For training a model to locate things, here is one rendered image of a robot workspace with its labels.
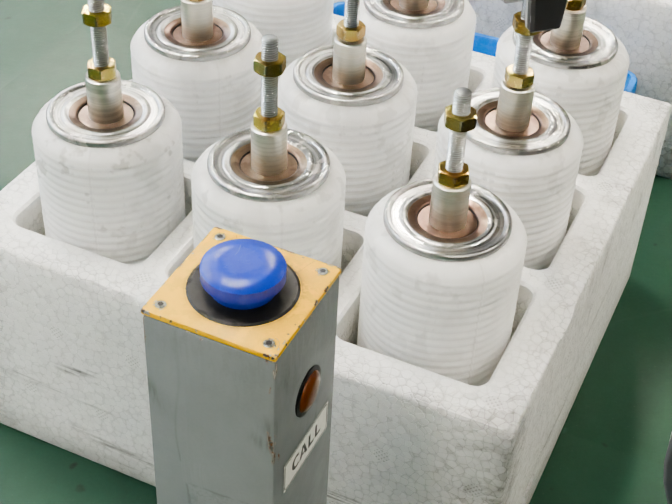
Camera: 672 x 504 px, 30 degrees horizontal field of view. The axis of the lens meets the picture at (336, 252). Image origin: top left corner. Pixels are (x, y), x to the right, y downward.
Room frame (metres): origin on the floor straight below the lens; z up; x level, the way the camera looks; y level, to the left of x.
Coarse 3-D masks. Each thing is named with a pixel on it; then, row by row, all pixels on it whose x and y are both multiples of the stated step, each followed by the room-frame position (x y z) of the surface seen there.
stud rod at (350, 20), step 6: (348, 0) 0.73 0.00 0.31; (354, 0) 0.73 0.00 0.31; (348, 6) 0.73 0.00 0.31; (354, 6) 0.73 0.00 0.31; (348, 12) 0.73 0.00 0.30; (354, 12) 0.73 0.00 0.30; (348, 18) 0.73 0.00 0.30; (354, 18) 0.73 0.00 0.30; (348, 24) 0.73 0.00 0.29; (354, 24) 0.73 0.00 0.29
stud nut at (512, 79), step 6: (510, 66) 0.70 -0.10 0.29; (510, 72) 0.69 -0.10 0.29; (528, 72) 0.69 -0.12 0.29; (510, 78) 0.68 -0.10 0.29; (516, 78) 0.68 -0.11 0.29; (522, 78) 0.68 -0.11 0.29; (528, 78) 0.68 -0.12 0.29; (510, 84) 0.68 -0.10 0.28; (516, 84) 0.68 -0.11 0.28; (522, 84) 0.68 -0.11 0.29; (528, 84) 0.68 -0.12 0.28
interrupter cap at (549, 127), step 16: (480, 96) 0.72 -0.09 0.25; (496, 96) 0.72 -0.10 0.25; (544, 96) 0.72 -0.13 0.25; (480, 112) 0.70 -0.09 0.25; (496, 112) 0.70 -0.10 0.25; (544, 112) 0.70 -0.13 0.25; (560, 112) 0.70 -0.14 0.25; (480, 128) 0.68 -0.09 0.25; (496, 128) 0.68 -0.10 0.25; (528, 128) 0.69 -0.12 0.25; (544, 128) 0.68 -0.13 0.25; (560, 128) 0.68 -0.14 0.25; (480, 144) 0.66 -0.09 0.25; (496, 144) 0.66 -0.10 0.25; (512, 144) 0.66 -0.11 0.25; (528, 144) 0.66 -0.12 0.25; (544, 144) 0.66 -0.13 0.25; (560, 144) 0.67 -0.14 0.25
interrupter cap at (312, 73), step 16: (320, 48) 0.77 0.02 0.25; (368, 48) 0.77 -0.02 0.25; (304, 64) 0.75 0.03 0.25; (320, 64) 0.75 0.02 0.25; (368, 64) 0.75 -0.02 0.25; (384, 64) 0.75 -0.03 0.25; (304, 80) 0.73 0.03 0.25; (320, 80) 0.73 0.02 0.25; (368, 80) 0.73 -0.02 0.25; (384, 80) 0.73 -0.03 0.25; (400, 80) 0.73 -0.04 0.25; (320, 96) 0.70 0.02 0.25; (336, 96) 0.71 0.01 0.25; (352, 96) 0.71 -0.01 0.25; (368, 96) 0.71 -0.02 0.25; (384, 96) 0.71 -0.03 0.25
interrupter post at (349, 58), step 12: (336, 36) 0.74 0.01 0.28; (336, 48) 0.73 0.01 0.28; (348, 48) 0.73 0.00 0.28; (360, 48) 0.73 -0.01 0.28; (336, 60) 0.73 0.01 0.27; (348, 60) 0.73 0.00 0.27; (360, 60) 0.73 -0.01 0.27; (336, 72) 0.73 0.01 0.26; (348, 72) 0.73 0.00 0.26; (360, 72) 0.73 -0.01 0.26; (348, 84) 0.73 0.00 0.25
